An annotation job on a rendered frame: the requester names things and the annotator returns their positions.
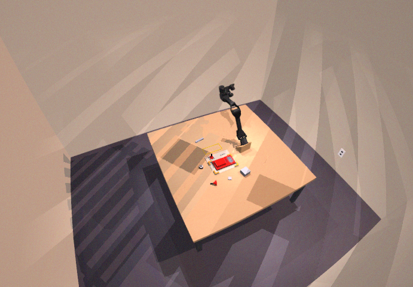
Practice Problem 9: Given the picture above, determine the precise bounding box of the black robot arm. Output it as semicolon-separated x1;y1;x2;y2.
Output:
219;86;248;145

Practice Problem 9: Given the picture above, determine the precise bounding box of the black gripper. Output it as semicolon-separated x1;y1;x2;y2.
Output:
224;83;235;93

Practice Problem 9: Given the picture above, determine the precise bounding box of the white cube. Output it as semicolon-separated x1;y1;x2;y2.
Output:
240;166;250;177

